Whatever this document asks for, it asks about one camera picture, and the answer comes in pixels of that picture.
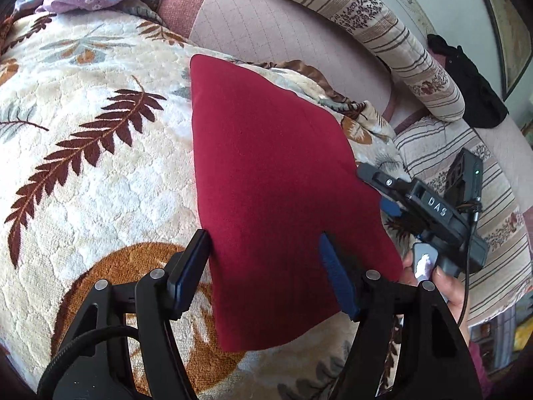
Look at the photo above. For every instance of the wall picture frame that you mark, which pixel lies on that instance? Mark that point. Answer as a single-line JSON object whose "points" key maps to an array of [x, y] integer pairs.
{"points": [[512, 29]]}

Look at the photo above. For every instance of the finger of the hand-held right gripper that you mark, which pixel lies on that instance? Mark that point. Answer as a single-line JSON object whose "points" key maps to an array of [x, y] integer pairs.
{"points": [[391, 208], [385, 181]]}

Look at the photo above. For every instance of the black cloth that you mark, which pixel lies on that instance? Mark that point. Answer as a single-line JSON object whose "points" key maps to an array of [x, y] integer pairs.
{"points": [[470, 83]]}

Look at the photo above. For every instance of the long striped floral pillow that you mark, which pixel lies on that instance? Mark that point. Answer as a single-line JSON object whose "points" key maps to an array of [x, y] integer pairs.
{"points": [[374, 29]]}

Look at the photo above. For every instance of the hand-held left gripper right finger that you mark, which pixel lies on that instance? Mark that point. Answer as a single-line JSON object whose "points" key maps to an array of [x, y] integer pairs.
{"points": [[337, 279]]}

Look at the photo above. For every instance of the leaf print fleece blanket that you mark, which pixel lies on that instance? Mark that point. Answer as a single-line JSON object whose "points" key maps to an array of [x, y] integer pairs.
{"points": [[104, 196]]}

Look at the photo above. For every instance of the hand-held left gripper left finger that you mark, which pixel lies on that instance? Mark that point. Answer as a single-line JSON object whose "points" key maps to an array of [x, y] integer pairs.
{"points": [[189, 271]]}

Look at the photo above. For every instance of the person's right hand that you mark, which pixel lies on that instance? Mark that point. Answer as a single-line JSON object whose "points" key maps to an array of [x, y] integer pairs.
{"points": [[452, 293]]}

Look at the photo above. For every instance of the wide striped floral pillow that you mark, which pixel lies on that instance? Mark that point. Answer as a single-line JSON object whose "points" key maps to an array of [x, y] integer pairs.
{"points": [[499, 237]]}

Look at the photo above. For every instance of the dark red cloth garment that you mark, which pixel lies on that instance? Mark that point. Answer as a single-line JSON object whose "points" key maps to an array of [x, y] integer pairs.
{"points": [[266, 175]]}

